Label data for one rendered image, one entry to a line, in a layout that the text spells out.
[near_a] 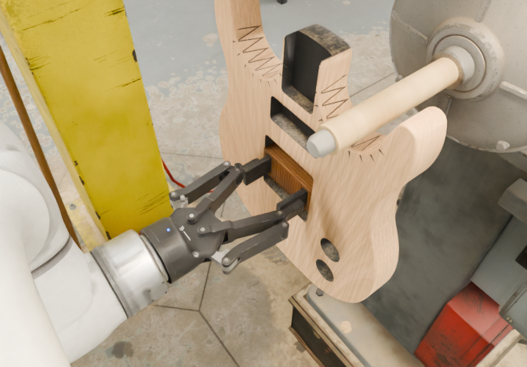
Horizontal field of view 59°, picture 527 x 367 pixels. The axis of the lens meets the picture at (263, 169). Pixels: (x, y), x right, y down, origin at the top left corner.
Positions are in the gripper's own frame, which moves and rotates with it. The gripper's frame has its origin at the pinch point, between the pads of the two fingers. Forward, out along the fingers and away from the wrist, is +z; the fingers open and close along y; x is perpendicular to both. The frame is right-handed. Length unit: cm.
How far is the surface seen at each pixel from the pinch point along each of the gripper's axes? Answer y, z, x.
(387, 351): 16, 28, -77
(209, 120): -119, 57, -109
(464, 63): 10.9, 15.0, 19.7
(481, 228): 17.7, 33.9, -21.1
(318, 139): 9.5, -4.9, 18.8
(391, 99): 10.1, 4.4, 19.2
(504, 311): 29.7, 17.1, -12.7
